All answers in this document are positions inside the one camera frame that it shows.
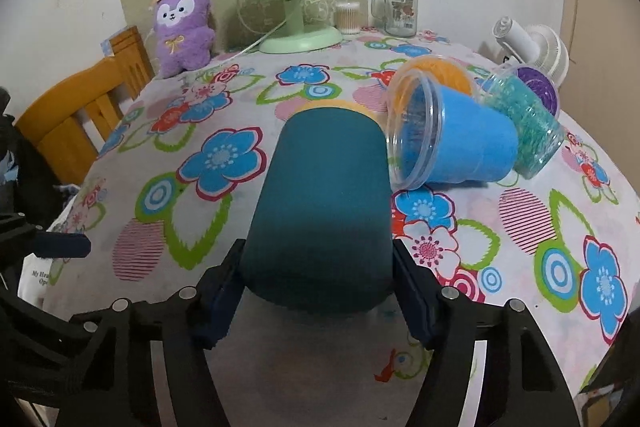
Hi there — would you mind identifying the dark teal cup yellow rim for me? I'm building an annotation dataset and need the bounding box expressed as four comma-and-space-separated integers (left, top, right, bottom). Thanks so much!
241, 107, 393, 314

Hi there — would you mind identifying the teal green plastic cup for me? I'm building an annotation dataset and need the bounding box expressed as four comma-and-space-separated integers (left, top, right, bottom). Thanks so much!
480, 66, 564, 179

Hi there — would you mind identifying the blue plastic cup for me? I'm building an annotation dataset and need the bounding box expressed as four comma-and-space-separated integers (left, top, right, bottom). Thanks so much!
386, 68, 518, 191

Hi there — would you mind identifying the glass mason jar mug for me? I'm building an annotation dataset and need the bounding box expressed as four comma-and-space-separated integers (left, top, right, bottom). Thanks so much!
370, 0, 419, 38

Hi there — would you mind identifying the white floor fan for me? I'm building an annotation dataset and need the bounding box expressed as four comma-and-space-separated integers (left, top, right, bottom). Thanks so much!
485, 16, 570, 88

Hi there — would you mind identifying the white fan power cable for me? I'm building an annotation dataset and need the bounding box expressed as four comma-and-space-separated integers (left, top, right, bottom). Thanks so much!
214, 18, 289, 63

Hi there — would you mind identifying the purple plush toy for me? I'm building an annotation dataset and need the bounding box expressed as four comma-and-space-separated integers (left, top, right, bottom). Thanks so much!
154, 0, 215, 78

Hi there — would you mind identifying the white printed cloth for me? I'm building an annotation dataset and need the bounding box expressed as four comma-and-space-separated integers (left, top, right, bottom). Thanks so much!
17, 255, 67, 309

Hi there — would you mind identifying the cotton swab container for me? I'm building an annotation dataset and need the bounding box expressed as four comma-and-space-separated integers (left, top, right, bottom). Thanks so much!
333, 1, 361, 35

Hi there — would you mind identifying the purple plastic cup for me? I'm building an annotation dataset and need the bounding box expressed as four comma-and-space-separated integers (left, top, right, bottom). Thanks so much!
514, 65, 561, 117

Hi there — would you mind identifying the wooden chair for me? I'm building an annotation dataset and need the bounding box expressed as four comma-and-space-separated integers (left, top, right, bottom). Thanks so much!
16, 26, 153, 185

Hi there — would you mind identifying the orange plastic cup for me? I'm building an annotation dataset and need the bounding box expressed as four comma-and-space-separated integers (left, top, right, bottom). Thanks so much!
378, 54, 477, 131

